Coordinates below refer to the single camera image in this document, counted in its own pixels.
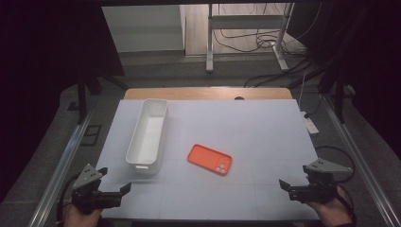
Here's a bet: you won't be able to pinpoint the person's right hand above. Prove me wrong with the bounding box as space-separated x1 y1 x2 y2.
306 188 354 227

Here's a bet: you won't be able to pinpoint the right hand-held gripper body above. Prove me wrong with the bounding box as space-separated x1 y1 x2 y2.
288 158 354 204

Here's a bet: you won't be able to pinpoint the white metal stand frame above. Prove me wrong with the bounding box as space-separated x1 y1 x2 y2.
205 3 296 74

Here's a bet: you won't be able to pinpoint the black curtain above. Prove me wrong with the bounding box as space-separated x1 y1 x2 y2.
288 0 401 159
0 0 126 204

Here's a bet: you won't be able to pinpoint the wooden desk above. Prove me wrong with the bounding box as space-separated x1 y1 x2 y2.
123 87 293 101

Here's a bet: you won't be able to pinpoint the person's left hand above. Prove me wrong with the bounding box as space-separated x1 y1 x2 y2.
64 204 102 227

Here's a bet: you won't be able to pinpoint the tangled black floor cables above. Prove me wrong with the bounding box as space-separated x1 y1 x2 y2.
213 3 316 89

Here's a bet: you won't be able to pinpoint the orange phone case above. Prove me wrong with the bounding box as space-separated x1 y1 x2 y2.
186 144 234 176

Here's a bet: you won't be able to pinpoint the white power adapter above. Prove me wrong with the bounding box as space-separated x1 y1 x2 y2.
302 111 321 135

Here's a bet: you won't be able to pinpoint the white background panel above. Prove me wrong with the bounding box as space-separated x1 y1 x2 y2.
101 4 186 53

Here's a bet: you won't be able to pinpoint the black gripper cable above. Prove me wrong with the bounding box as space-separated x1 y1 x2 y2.
56 174 81 223
314 145 357 183

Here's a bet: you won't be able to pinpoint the white rectangular plastic bin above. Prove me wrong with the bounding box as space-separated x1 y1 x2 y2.
125 98 169 176

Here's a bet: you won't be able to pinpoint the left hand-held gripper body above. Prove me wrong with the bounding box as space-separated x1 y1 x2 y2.
71 164 123 216

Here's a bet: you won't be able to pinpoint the black stand leg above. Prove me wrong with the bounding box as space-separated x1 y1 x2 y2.
66 70 103 125
317 70 357 125

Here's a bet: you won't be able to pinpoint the aluminium rail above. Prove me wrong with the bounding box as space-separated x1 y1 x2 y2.
321 94 401 227
27 108 97 227

